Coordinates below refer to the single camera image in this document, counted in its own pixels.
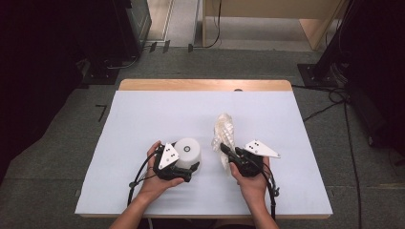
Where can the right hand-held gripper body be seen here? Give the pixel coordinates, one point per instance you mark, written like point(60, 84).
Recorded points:
point(259, 149)

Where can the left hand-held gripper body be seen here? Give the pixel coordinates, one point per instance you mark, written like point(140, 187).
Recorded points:
point(167, 157)

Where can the white cylinder speaker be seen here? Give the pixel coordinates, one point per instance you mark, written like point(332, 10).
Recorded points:
point(187, 151)

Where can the white waffle cloth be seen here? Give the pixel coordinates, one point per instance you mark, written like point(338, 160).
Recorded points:
point(224, 130)

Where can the person's left hand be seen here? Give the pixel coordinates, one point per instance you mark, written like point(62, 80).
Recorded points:
point(153, 187)

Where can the person's right hand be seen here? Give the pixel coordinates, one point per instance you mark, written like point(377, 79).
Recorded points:
point(254, 189)

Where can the white table mat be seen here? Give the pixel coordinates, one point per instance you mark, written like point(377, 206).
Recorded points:
point(270, 111)

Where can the person's dark clothing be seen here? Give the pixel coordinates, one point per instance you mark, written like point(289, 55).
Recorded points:
point(178, 225)

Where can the black table grommet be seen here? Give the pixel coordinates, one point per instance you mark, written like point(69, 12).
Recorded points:
point(238, 90)

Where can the small black floor foot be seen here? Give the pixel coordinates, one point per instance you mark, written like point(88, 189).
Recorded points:
point(190, 48)

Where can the light wooden desk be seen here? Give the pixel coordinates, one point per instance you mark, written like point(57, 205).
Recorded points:
point(270, 8)

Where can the dark curtain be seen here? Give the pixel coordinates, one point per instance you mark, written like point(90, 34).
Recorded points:
point(31, 63)
point(382, 63)

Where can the black stand base plate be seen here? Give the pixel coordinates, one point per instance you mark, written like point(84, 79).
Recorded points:
point(307, 74)
point(98, 76)

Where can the black stand post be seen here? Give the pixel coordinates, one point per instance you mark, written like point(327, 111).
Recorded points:
point(337, 41)

